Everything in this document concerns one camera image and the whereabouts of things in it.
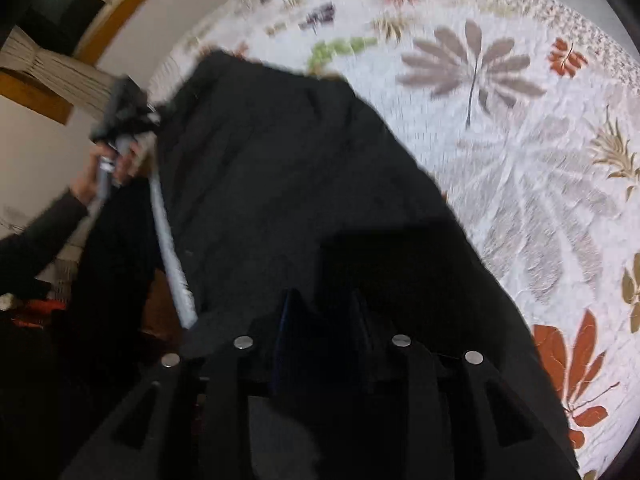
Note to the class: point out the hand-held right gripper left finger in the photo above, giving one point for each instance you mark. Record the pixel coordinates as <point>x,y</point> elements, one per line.
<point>235,410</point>

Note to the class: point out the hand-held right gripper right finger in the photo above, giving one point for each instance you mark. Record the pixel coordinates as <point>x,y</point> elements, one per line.
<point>430,410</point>

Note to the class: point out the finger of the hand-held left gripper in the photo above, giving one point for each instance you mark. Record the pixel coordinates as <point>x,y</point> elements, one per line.
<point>150,117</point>

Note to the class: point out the black pants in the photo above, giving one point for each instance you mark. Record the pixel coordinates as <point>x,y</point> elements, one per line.
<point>280,185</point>

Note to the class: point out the person's left forearm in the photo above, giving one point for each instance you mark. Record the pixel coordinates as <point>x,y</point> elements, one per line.
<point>35,245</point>

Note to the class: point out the person's left hand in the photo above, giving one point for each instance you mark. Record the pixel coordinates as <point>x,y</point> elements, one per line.
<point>125,165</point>

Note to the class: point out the beige curtain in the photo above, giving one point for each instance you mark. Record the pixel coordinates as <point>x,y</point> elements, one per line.
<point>60,70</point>

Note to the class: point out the wooden framed window with curtain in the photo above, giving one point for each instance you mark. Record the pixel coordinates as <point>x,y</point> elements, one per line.
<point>130,10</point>

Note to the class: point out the floral quilted bed cover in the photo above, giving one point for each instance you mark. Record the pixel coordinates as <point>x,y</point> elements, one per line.
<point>500,185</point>

